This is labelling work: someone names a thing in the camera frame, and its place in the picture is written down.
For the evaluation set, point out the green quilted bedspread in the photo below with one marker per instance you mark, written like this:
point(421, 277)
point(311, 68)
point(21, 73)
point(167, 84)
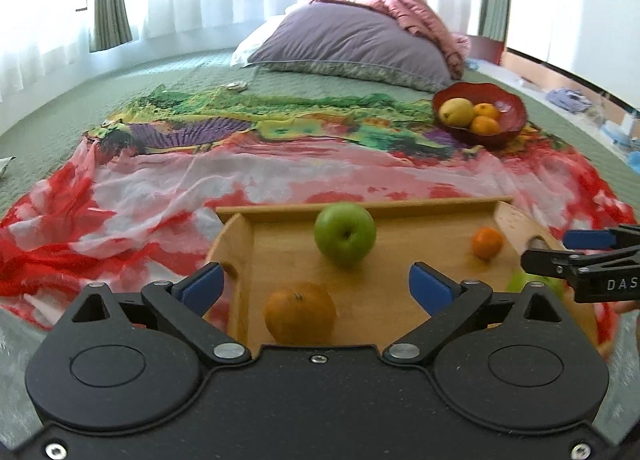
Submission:
point(46, 138)

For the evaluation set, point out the small trinket on bedspread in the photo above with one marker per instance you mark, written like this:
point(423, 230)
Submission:
point(237, 86)

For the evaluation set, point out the orange in bowl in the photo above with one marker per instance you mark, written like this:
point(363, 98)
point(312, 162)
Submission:
point(485, 126)
point(488, 110)

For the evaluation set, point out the bamboo serving tray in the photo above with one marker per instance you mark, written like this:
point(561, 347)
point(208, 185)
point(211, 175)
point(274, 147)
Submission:
point(266, 248)

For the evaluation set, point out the white paper at bed edge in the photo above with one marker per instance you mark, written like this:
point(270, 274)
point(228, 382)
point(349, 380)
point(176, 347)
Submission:
point(4, 165)

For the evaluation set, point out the green curtain left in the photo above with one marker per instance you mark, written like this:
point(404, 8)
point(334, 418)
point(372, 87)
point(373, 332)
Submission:
point(109, 26)

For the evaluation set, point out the blue cloth at bedside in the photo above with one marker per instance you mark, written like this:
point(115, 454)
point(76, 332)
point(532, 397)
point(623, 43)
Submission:
point(633, 161)

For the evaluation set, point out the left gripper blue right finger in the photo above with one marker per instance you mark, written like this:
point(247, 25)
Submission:
point(455, 309)

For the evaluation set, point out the red white floral scarf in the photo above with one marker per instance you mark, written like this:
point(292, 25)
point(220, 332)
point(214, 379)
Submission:
point(131, 218)

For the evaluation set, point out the orange in bowl back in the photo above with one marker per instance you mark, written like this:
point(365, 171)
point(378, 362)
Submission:
point(488, 110)

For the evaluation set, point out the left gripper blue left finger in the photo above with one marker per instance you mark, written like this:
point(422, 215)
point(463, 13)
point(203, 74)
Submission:
point(179, 309)

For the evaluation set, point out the orange mandarin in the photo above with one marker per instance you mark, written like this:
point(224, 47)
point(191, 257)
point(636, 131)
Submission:
point(487, 243)

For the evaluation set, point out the large green pomelo fruit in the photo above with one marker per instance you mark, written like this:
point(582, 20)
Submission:
point(520, 278)

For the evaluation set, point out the lilac cloth on floor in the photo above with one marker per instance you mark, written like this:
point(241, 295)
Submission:
point(569, 100)

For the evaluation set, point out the orange in bowl front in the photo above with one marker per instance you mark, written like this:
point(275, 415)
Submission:
point(485, 126)

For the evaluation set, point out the brownish orange fruit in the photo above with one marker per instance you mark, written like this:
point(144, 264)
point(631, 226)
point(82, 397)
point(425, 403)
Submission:
point(301, 315)

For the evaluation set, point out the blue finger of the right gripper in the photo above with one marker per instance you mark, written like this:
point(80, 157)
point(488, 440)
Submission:
point(589, 239)
point(547, 262)

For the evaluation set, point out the green colourful patterned cloth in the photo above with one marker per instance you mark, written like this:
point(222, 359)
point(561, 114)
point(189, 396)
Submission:
point(167, 120)

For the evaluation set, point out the white pillow behind purple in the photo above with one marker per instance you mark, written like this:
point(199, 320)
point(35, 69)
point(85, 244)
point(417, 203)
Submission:
point(249, 45)

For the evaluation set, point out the green apple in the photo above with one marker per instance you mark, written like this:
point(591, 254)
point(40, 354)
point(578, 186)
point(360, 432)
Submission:
point(344, 233)

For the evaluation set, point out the red glass fruit bowl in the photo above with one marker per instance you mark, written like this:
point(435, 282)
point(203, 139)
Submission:
point(512, 120)

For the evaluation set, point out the white charger with cable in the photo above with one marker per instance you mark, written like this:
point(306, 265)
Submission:
point(622, 134)

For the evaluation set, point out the pink crumpled blanket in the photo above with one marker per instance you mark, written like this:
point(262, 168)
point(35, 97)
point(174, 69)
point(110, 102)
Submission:
point(418, 19)

